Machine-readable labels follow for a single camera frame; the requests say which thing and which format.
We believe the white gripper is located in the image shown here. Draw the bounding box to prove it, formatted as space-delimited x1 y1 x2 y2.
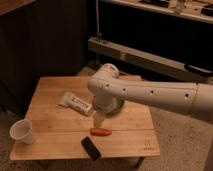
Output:
93 97 116 128

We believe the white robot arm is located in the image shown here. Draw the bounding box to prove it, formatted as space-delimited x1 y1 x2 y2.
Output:
87 63 213 124

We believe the green ceramic bowl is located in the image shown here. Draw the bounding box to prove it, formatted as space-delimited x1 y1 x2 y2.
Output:
110 99 125 114

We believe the white tube package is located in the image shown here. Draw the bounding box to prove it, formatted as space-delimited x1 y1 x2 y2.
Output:
59 92 96 116

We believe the black remote control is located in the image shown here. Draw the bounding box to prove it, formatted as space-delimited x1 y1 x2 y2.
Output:
81 137 101 161

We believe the wooden folding table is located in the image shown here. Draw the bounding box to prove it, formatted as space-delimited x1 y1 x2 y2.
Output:
10 76 160 160

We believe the white plastic cup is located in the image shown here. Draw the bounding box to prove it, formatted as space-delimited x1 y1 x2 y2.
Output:
9 119 35 144

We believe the vertical metal pole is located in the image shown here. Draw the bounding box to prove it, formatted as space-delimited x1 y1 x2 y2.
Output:
95 0 101 41

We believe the dark wooden cabinet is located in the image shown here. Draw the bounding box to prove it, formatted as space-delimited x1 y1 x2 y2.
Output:
0 0 87 114

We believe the background workbench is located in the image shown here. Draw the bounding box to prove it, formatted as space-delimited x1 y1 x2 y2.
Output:
102 0 213 24

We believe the long white shelf rail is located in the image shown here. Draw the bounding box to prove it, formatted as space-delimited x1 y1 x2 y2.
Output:
88 37 213 84

